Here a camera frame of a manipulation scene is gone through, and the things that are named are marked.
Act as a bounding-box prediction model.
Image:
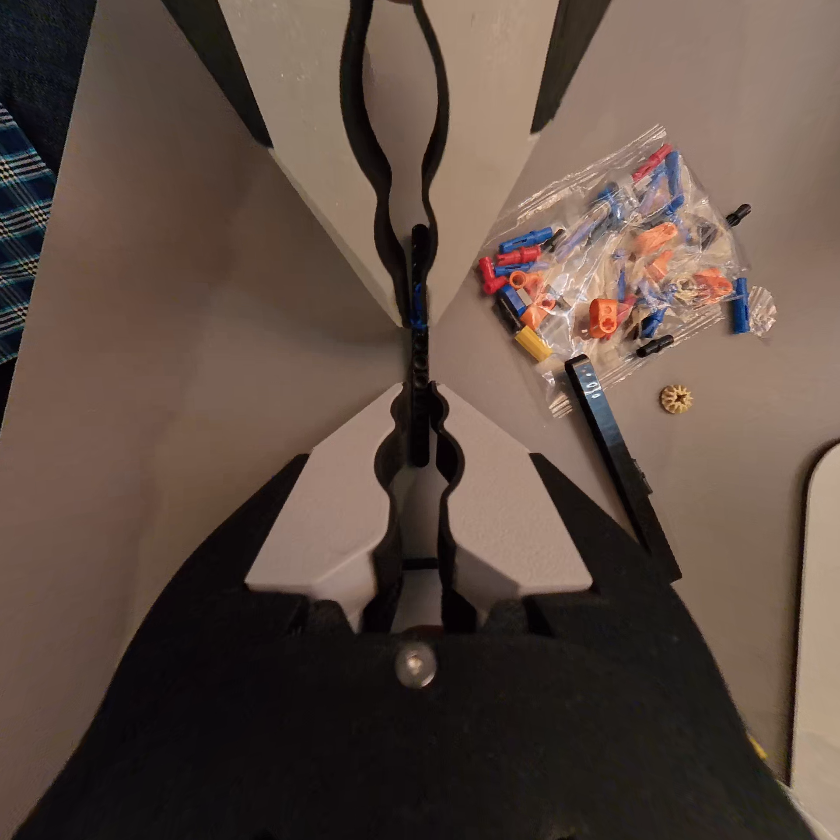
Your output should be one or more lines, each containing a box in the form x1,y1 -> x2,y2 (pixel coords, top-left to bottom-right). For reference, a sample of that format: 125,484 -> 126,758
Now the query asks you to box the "blue plaid cloth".
0,105 -> 57,363

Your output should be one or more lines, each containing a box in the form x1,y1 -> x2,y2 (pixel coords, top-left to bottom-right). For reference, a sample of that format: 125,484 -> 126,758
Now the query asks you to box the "dark blue cloth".
0,0 -> 97,173

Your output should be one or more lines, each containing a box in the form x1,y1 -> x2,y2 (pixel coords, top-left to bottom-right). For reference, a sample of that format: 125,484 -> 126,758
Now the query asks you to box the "long black lego beam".
564,354 -> 683,582

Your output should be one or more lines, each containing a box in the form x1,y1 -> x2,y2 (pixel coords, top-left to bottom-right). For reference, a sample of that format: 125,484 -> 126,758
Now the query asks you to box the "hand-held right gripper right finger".
427,381 -> 598,635

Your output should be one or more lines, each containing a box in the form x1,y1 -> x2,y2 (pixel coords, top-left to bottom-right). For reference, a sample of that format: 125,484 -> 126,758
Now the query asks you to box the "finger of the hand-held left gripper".
217,0 -> 422,329
413,0 -> 560,324

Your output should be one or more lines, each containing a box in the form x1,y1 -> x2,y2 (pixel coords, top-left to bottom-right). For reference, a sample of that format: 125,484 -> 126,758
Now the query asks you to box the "white stand base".
790,441 -> 840,840

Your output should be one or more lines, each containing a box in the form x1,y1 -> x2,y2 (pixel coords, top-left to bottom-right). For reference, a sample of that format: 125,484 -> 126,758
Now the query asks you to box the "clear bag of lego pieces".
476,125 -> 779,421

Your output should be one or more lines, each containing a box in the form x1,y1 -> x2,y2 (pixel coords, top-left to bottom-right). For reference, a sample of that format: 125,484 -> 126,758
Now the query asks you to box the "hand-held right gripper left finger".
244,382 -> 411,635

